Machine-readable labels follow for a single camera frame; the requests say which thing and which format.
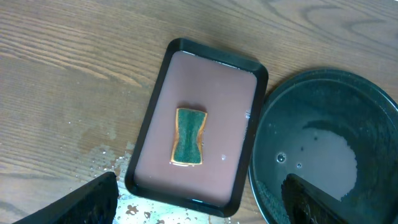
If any orange green sponge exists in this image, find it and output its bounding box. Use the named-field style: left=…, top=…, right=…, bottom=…
left=170, top=108, right=207, bottom=166

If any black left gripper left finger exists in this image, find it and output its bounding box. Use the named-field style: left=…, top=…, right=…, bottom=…
left=15, top=172, right=119, bottom=224

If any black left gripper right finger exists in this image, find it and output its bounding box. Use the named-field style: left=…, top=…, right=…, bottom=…
left=281, top=174, right=366, bottom=224

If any round black tray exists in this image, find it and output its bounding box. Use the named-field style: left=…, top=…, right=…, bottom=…
left=249, top=69, right=397, bottom=223

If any black rectangular water tray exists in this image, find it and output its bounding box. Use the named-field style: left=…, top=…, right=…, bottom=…
left=124, top=38, right=268, bottom=217

